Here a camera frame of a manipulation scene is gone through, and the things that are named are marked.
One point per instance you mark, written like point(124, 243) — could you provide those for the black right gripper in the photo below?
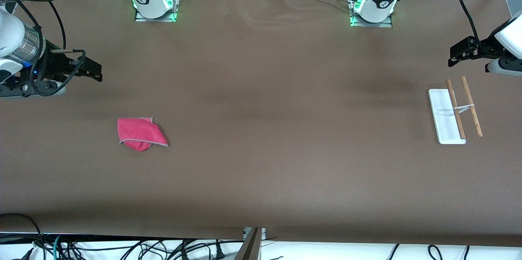
point(52, 66)

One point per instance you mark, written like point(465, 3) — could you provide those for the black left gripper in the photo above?
point(486, 47)

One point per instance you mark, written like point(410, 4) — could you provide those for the pink microfibre towel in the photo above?
point(138, 131)

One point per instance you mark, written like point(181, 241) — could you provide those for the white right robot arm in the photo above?
point(12, 35)

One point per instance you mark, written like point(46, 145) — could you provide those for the white rack with wooden rods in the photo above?
point(445, 121)

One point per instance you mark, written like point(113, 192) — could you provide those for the aluminium profile beam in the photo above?
point(248, 247)

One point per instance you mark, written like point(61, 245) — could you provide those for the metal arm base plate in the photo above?
point(385, 24)
point(140, 17)

